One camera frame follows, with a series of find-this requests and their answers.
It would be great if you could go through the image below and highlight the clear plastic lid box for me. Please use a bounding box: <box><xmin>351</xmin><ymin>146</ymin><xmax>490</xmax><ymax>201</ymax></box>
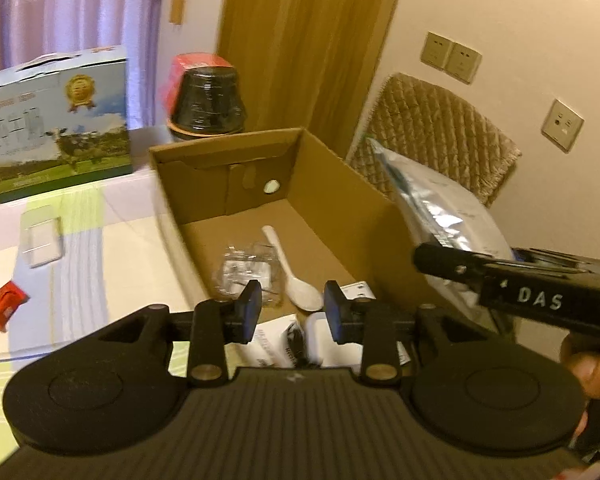
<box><xmin>19</xmin><ymin>205</ymin><xmax>64</xmax><ymax>269</ymax></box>

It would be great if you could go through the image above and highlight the brown cardboard box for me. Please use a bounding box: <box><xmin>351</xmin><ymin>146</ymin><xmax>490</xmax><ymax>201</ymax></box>
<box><xmin>148</xmin><ymin>127</ymin><xmax>481</xmax><ymax>361</ymax></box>

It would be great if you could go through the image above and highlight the double wall socket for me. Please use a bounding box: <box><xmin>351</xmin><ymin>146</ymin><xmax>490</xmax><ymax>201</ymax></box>
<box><xmin>420</xmin><ymin>32</ymin><xmax>482</xmax><ymax>84</ymax></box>

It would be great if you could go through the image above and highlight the checked tablecloth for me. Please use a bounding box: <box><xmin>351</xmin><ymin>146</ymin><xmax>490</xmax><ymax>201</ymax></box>
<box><xmin>0</xmin><ymin>127</ymin><xmax>209</xmax><ymax>463</ymax></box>

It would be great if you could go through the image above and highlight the white plastic spoon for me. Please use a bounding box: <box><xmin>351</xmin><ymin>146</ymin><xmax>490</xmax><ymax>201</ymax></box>
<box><xmin>261</xmin><ymin>226</ymin><xmax>323</xmax><ymax>312</ymax></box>

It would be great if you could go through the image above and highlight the black red wrapped container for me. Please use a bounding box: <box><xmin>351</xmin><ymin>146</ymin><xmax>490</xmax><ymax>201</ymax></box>
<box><xmin>161</xmin><ymin>52</ymin><xmax>247</xmax><ymax>141</ymax></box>

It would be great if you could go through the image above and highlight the person's right hand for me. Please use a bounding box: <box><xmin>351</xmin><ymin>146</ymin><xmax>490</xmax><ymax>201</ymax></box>
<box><xmin>559</xmin><ymin>334</ymin><xmax>600</xmax><ymax>446</ymax></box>

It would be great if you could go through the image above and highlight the white ointment box green bird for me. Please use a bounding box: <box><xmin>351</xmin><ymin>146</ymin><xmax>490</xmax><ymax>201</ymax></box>
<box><xmin>245</xmin><ymin>314</ymin><xmax>297</xmax><ymax>368</ymax></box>

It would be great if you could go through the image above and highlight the red candy packet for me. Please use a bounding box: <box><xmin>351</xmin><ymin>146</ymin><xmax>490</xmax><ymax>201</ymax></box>
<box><xmin>0</xmin><ymin>281</ymin><xmax>29</xmax><ymax>333</ymax></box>

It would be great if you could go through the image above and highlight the quilted brown chair cushion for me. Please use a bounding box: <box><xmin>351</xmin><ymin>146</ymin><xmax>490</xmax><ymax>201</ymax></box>
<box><xmin>349</xmin><ymin>73</ymin><xmax>521</xmax><ymax>207</ymax></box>

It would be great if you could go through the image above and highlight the single wall socket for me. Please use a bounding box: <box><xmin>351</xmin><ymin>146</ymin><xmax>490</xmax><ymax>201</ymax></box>
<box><xmin>541</xmin><ymin>100</ymin><xmax>584</xmax><ymax>153</ymax></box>

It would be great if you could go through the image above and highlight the black usb cable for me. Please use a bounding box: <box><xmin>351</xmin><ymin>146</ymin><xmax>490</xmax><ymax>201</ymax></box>
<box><xmin>284</xmin><ymin>320</ymin><xmax>309</xmax><ymax>369</ymax></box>

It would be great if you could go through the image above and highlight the clear plastic bag with hook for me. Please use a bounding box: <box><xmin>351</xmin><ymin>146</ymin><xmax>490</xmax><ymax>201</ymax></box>
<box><xmin>214</xmin><ymin>243</ymin><xmax>284</xmax><ymax>308</ymax></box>

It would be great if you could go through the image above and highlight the blue milk carton box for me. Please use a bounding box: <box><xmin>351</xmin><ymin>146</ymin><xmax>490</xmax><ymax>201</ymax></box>
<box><xmin>0</xmin><ymin>46</ymin><xmax>132</xmax><ymax>203</ymax></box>

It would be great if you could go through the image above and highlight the green white medicine box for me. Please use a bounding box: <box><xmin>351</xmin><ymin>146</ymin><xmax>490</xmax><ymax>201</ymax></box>
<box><xmin>340</xmin><ymin>281</ymin><xmax>376</xmax><ymax>304</ymax></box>

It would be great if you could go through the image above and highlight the white grey small case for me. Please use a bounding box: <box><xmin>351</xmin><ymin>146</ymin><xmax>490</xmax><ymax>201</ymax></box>
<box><xmin>304</xmin><ymin>312</ymin><xmax>363</xmax><ymax>374</ymax></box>

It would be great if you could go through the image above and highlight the purple curtain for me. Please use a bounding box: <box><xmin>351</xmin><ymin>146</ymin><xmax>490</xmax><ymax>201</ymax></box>
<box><xmin>0</xmin><ymin>0</ymin><xmax>162</xmax><ymax>129</ymax></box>

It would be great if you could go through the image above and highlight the silver foil pouch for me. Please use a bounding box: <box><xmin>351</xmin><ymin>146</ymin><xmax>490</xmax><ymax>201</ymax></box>
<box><xmin>367</xmin><ymin>136</ymin><xmax>516</xmax><ymax>334</ymax></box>

